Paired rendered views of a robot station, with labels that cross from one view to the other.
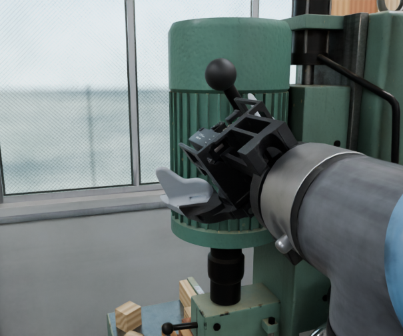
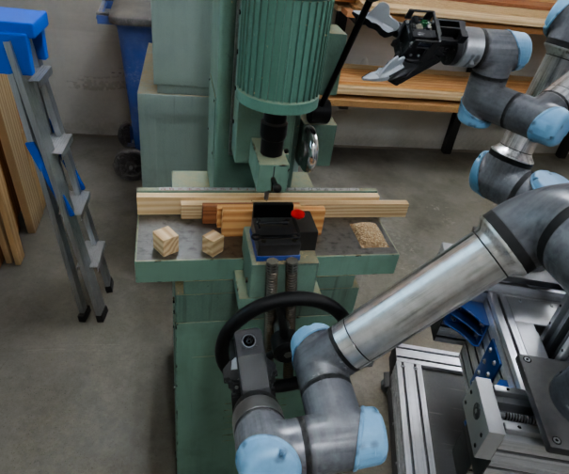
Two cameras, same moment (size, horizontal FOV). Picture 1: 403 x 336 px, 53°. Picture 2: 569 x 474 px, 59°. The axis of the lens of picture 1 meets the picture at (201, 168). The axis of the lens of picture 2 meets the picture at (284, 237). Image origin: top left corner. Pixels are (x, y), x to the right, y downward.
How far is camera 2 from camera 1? 1.12 m
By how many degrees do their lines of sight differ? 79
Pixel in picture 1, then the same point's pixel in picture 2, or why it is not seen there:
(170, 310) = (154, 223)
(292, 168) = (478, 37)
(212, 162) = (434, 44)
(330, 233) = (500, 52)
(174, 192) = (387, 69)
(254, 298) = not seen: hidden behind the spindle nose
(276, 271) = not seen: hidden behind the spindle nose
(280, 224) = (476, 56)
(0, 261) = not seen: outside the picture
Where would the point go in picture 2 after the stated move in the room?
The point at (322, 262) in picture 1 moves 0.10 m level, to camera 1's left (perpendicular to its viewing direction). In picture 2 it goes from (494, 61) to (503, 77)
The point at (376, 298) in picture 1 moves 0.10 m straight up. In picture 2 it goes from (512, 62) to (532, 7)
